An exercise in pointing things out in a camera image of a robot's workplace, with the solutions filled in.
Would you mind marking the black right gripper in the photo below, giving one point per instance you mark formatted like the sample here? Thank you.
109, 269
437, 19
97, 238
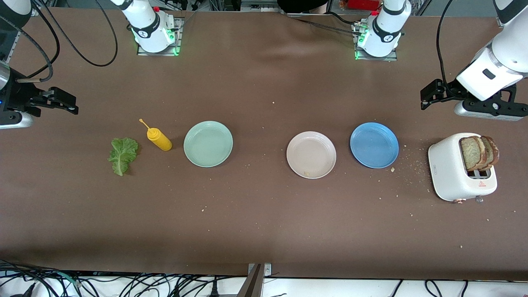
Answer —
13, 94

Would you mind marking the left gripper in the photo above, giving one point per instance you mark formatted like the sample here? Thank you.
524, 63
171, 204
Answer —
451, 90

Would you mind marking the brown bread slice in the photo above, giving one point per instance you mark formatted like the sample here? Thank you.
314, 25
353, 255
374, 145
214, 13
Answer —
493, 150
470, 152

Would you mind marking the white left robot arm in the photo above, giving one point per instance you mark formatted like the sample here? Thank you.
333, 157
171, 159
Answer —
385, 33

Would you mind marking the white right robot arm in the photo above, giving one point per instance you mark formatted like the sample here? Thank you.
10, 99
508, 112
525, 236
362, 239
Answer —
150, 29

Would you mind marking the blue plate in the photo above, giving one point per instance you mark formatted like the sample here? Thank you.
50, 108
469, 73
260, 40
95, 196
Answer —
374, 145

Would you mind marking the beige plate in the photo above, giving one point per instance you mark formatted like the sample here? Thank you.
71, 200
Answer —
311, 154

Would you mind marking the pale green plate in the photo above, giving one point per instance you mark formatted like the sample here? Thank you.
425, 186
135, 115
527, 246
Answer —
208, 144

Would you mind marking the white two-slot toaster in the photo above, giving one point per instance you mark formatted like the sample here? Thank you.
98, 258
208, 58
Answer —
447, 169

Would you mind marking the green lettuce leaf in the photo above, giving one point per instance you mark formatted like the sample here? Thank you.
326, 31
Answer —
123, 154

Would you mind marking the yellow mustard squeeze bottle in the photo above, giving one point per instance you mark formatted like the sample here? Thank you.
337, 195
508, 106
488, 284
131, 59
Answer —
160, 140

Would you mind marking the red box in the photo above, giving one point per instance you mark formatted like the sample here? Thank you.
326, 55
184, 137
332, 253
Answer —
363, 4

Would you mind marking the grey metal mount bracket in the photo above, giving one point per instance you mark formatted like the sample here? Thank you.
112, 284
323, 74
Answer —
253, 284

